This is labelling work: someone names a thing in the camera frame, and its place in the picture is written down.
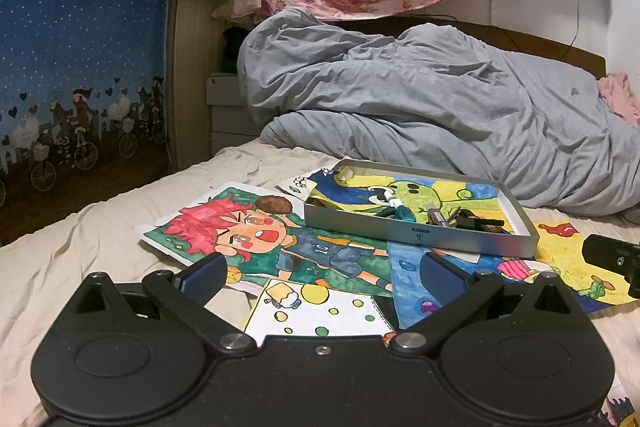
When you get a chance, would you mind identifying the silver metal tray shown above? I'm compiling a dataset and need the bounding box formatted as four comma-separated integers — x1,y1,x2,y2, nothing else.
303,158,541,259

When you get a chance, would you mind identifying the blue printed curtain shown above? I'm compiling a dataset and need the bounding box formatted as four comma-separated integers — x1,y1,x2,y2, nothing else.
0,0,181,248

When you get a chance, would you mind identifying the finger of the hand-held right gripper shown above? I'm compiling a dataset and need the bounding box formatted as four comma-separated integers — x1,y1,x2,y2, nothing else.
582,234,640,300

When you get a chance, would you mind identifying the blue painted drawing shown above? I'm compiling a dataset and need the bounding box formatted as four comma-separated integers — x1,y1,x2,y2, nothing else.
387,241,506,329

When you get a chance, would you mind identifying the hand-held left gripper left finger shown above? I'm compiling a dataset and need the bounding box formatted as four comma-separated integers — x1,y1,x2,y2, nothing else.
62,252,258,355

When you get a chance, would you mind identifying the light wooden panel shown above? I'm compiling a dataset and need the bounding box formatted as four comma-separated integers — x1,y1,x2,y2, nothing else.
165,0,226,172

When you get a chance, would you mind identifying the pink crumpled cloth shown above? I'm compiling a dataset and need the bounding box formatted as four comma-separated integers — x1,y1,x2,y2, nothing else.
597,73,640,126

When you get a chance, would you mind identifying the teal nail polish bottle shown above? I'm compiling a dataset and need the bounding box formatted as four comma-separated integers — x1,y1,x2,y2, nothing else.
382,192,417,224

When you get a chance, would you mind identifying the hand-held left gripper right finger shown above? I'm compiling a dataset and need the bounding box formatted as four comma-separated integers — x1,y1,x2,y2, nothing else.
387,252,578,355

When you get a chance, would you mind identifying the maroon cosmetic tube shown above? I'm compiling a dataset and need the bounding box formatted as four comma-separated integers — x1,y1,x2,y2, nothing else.
425,203,448,228

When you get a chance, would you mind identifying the red-haired boy drawing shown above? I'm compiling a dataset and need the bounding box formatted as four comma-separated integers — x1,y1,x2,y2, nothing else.
141,156,398,299

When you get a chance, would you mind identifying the white nightstand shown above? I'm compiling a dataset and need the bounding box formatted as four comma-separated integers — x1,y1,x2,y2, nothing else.
206,73,271,155

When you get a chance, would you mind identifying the grey duvet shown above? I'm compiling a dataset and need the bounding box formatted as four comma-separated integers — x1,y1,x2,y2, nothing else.
237,7,640,225

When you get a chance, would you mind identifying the black wall cable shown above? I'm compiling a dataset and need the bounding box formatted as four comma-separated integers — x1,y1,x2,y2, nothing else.
570,0,581,52

